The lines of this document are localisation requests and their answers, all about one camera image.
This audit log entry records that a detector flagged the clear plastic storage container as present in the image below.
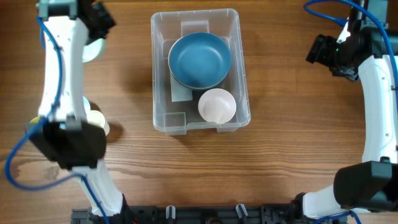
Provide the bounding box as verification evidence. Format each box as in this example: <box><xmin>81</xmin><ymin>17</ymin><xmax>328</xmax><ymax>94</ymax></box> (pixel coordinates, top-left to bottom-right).
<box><xmin>151</xmin><ymin>9</ymin><xmax>251</xmax><ymax>136</ymax></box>

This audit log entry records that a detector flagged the dark blue bowl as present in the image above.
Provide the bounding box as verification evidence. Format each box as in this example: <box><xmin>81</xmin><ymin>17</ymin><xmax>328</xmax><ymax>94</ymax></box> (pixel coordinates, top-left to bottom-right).
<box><xmin>176</xmin><ymin>78</ymin><xmax>229</xmax><ymax>91</ymax></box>
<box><xmin>168</xmin><ymin>32</ymin><xmax>232</xmax><ymax>90</ymax></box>

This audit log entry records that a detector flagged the pale green cup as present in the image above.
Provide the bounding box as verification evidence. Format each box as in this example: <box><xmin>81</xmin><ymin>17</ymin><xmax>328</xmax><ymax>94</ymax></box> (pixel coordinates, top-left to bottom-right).
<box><xmin>86</xmin><ymin>110</ymin><xmax>110</xmax><ymax>136</ymax></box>

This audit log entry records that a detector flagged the pink white small bowl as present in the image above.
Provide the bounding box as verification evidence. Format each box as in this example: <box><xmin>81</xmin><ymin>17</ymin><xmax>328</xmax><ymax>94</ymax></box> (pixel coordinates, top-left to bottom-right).
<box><xmin>198</xmin><ymin>88</ymin><xmax>237</xmax><ymax>124</ymax></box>

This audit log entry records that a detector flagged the left blue cable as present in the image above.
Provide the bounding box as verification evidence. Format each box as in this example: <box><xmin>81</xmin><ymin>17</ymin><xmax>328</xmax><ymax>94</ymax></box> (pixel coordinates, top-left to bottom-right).
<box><xmin>4</xmin><ymin>17</ymin><xmax>110</xmax><ymax>224</ymax></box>

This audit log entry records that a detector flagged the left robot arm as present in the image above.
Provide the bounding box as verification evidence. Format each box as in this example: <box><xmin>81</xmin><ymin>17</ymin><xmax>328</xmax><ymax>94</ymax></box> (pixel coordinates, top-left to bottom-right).
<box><xmin>29</xmin><ymin>0</ymin><xmax>125</xmax><ymax>223</ymax></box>

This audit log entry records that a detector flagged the right blue cable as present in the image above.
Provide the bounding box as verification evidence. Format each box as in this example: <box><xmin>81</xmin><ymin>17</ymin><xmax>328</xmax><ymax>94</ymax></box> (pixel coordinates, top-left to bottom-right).
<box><xmin>303</xmin><ymin>0</ymin><xmax>398</xmax><ymax>103</ymax></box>

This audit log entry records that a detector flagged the mint green small bowl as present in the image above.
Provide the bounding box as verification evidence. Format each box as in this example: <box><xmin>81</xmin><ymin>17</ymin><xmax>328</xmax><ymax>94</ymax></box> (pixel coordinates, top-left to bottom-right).
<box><xmin>82</xmin><ymin>39</ymin><xmax>106</xmax><ymax>63</ymax></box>

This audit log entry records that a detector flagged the yellow cup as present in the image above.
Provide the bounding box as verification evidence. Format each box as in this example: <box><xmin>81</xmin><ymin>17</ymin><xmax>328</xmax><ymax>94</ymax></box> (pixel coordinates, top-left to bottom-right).
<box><xmin>29</xmin><ymin>117</ymin><xmax>40</xmax><ymax>124</ymax></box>

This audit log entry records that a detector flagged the cream large bowl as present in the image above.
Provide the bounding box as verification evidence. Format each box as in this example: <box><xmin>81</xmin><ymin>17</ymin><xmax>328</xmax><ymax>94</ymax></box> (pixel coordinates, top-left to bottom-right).
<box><xmin>169</xmin><ymin>58</ymin><xmax>231</xmax><ymax>90</ymax></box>

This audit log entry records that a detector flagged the light blue small bowl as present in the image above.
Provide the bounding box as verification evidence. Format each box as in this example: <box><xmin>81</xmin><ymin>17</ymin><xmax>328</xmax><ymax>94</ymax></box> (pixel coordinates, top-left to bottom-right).
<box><xmin>83</xmin><ymin>97</ymin><xmax>91</xmax><ymax>112</ymax></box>

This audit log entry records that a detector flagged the blue cable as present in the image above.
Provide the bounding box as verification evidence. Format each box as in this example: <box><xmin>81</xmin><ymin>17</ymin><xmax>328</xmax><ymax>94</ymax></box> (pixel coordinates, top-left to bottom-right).
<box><xmin>4</xmin><ymin>17</ymin><xmax>110</xmax><ymax>224</ymax></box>
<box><xmin>303</xmin><ymin>0</ymin><xmax>398</xmax><ymax>103</ymax></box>

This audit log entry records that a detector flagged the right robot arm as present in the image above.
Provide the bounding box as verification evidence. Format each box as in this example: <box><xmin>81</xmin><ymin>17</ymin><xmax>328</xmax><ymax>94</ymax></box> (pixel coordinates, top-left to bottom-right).
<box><xmin>290</xmin><ymin>1</ymin><xmax>397</xmax><ymax>223</ymax></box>

